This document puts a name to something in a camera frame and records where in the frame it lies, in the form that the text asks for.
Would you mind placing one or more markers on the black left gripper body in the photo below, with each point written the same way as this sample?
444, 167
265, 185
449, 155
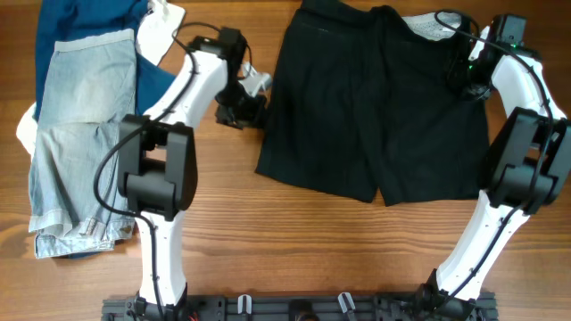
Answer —
237, 102

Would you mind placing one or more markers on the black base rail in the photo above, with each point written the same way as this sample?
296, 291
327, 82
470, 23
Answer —
342, 307

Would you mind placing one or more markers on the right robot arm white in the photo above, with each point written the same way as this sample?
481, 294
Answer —
527, 163

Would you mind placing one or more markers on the light denim shorts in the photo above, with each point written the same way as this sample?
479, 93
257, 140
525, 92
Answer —
90, 86

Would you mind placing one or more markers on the white garment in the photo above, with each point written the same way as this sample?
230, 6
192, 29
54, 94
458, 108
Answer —
154, 36

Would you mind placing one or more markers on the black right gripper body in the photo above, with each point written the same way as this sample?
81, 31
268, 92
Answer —
473, 89

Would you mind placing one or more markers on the black shorts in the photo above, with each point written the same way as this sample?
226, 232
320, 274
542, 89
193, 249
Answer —
360, 107

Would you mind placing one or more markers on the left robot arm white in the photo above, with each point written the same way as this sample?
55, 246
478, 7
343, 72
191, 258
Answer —
157, 170

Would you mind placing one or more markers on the blue garment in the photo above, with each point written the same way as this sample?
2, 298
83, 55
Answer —
67, 20

